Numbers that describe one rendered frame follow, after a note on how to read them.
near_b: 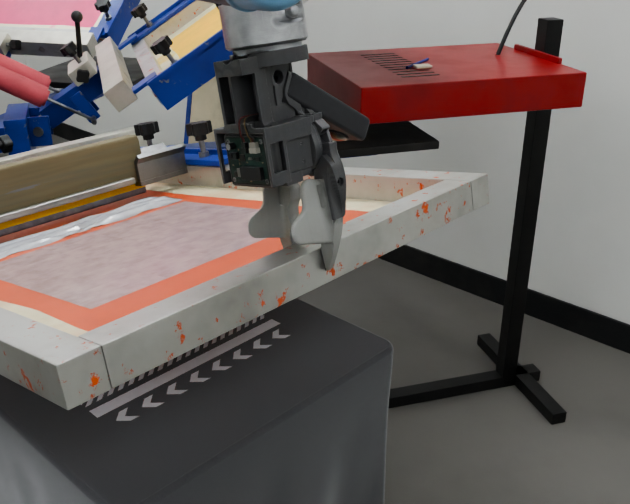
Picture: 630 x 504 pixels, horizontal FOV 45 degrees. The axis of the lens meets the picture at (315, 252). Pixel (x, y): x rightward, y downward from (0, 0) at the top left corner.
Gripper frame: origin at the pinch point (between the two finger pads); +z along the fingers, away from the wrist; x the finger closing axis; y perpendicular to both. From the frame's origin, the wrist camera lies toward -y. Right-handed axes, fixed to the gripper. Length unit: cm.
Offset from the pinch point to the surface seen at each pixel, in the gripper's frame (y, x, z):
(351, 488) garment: -14.5, -14.9, 42.0
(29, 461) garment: 22.2, -29.4, 21.9
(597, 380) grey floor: -175, -54, 109
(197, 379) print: 1.8, -22.9, 19.1
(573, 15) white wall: -200, -69, -11
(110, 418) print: 13.8, -24.1, 19.0
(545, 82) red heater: -128, -42, 1
